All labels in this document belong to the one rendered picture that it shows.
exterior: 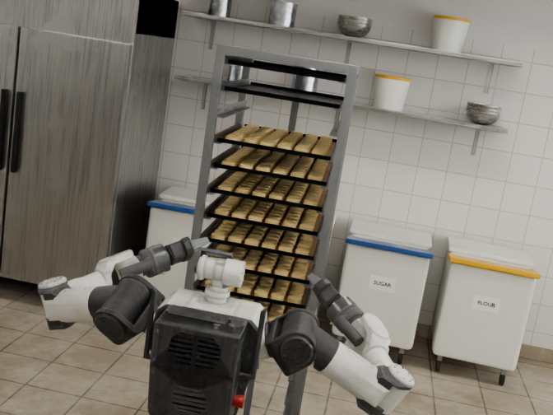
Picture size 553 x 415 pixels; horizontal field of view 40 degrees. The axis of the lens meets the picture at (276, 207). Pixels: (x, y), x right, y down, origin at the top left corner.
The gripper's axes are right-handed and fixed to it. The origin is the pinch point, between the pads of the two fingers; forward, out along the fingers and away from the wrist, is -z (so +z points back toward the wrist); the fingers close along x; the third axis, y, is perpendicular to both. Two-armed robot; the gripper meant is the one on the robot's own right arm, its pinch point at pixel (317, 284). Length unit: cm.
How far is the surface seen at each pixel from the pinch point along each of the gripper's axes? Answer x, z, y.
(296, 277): -30.9, -28.6, -1.3
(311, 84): -146, -224, -111
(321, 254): -22.9, -24.0, -11.8
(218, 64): 32, -74, -21
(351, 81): 18, -43, -52
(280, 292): -38, -33, 6
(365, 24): -125, -218, -158
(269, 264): -31, -41, 3
